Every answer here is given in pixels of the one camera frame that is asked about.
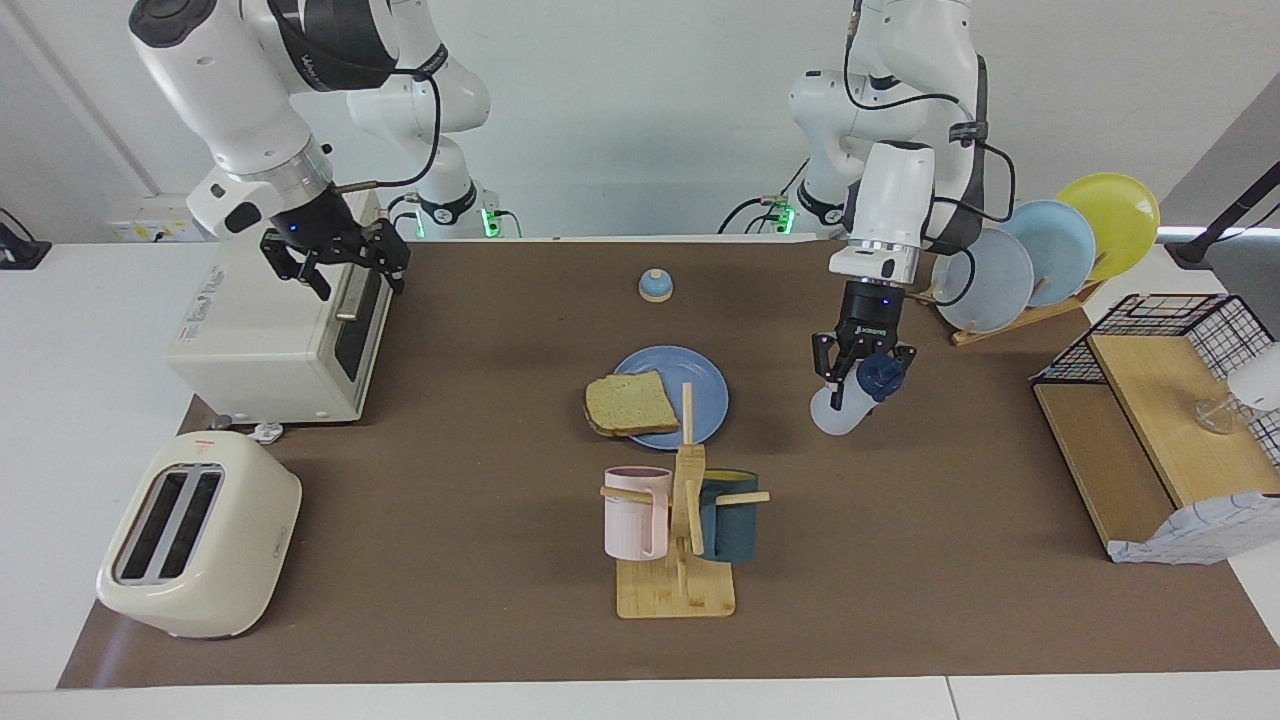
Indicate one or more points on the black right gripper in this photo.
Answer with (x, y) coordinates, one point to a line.
(315, 225)

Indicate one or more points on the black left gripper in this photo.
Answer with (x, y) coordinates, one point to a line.
(873, 312)

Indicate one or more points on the seasoning bottle with blue cap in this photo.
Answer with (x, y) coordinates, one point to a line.
(835, 415)

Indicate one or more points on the brown bread slice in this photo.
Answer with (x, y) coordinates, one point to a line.
(630, 405)

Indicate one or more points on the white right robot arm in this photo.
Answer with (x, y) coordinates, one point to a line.
(220, 90)

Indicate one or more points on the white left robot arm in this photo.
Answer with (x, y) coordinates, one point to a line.
(895, 200)

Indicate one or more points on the pale grey plate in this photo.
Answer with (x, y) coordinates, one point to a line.
(990, 285)

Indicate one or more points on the wooden plate rack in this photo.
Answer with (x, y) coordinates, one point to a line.
(1010, 325)

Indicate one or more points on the blue round plate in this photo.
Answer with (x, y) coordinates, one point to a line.
(700, 385)

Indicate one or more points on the light blue plate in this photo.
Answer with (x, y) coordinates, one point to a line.
(1060, 240)

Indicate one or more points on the yellow plate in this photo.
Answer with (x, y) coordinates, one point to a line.
(1120, 215)

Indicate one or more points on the white toaster oven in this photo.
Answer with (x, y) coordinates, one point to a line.
(270, 340)

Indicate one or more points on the dark teal mug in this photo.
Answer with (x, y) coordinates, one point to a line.
(730, 530)

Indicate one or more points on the small blue call bell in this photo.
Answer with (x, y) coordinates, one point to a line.
(655, 287)

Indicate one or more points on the brown table mat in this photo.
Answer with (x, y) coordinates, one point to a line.
(450, 500)

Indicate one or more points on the pink ribbed mug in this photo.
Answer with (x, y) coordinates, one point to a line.
(630, 520)

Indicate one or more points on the wooden mug tree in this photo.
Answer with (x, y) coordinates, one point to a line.
(675, 595)

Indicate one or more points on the cream two-slot toaster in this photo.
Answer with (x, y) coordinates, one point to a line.
(240, 560)

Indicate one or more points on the clear glass cup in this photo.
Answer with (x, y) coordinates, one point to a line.
(1215, 415)

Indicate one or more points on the white rounded object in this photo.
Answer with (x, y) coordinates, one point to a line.
(1258, 380)

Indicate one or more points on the white wall socket box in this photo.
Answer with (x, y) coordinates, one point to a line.
(150, 230)

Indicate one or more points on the black clamp mount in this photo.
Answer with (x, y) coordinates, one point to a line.
(20, 250)

